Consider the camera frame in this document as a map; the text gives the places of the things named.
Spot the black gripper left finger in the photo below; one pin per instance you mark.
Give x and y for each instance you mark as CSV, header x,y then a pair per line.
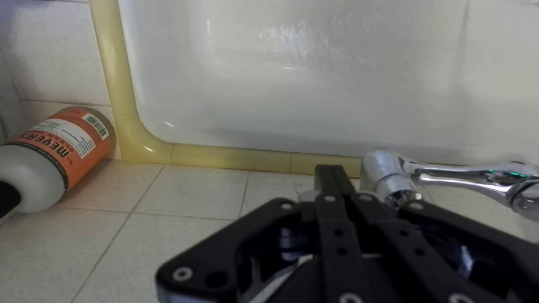
x,y
330,237

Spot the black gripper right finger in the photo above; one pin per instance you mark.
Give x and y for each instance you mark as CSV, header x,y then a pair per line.
x,y
426,253

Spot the white sink basin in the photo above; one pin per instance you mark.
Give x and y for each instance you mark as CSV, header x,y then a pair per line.
x,y
308,85

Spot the orange label bottle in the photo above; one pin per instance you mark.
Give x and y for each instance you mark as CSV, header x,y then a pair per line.
x,y
60,152

